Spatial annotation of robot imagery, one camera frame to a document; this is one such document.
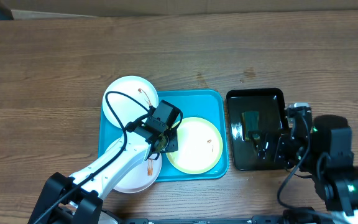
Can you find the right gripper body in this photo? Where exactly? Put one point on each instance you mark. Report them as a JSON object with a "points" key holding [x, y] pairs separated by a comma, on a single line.
{"points": [[281, 150]]}

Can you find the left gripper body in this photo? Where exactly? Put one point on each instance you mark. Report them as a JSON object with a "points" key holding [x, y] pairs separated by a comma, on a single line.
{"points": [[173, 144]]}

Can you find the black water tray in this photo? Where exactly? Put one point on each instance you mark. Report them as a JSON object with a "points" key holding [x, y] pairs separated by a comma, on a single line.
{"points": [[270, 104]]}

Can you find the white plate top left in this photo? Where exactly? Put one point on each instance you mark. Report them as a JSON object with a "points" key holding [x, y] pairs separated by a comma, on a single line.
{"points": [[126, 109]]}

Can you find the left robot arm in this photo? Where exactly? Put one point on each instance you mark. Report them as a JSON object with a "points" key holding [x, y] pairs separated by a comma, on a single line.
{"points": [[79, 197]]}

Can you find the green yellow sponge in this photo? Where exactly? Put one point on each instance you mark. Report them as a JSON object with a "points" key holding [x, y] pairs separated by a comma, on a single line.
{"points": [[250, 125]]}

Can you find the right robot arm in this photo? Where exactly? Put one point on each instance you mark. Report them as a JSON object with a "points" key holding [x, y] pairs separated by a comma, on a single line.
{"points": [[320, 147]]}

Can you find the green rimmed plate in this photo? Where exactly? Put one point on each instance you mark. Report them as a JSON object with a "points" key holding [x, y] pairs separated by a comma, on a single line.
{"points": [[200, 146]]}

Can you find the white plate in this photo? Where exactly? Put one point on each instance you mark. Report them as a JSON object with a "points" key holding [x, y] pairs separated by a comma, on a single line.
{"points": [[140, 177], [126, 109]]}

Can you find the teal plastic tray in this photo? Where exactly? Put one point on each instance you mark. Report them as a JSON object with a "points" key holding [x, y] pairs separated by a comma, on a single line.
{"points": [[206, 104]]}

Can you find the white plate bottom left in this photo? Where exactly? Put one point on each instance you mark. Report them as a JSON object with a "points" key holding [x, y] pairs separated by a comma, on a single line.
{"points": [[140, 177]]}

